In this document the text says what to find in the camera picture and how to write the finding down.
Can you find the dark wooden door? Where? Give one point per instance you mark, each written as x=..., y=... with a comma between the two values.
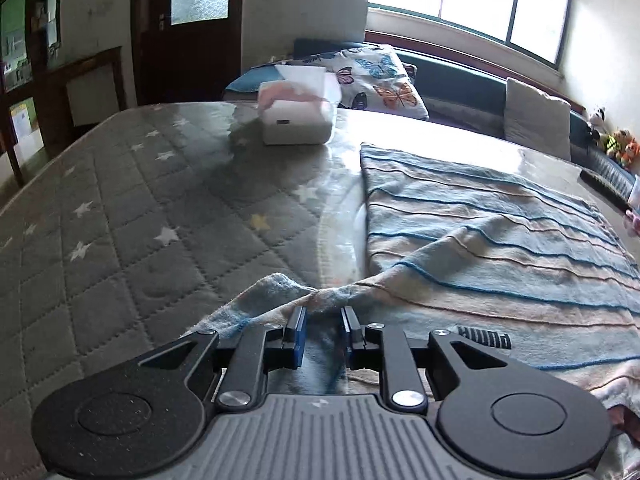
x=185, y=50

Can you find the grey quilted star table cover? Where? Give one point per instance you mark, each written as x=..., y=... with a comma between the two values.
x=160, y=216

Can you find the cow plush toy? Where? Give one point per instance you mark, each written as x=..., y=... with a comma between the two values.
x=597, y=121

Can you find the blue bench sofa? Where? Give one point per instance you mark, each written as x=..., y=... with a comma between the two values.
x=454, y=94

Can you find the butterfly print pillow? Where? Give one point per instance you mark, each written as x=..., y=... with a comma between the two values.
x=372, y=78

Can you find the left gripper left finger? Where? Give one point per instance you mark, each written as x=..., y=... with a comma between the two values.
x=140, y=417

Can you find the pink small cloth item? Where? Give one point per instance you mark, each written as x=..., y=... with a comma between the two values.
x=632, y=222

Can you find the dark wooden side table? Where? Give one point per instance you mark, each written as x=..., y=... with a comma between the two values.
x=68, y=101

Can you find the grey square cushion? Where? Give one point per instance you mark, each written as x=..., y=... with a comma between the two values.
x=536, y=120

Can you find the orange plush toy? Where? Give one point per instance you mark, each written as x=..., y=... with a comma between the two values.
x=622, y=147

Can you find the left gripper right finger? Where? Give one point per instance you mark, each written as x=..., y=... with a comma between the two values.
x=451, y=408

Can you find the black remote control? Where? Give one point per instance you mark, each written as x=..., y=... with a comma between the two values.
x=605, y=188

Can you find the blue striped garment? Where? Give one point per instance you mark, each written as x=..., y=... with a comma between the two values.
x=494, y=257

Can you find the dark wooden display cabinet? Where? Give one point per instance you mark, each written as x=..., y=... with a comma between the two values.
x=30, y=37

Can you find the white tissue box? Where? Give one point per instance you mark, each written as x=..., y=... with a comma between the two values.
x=300, y=107

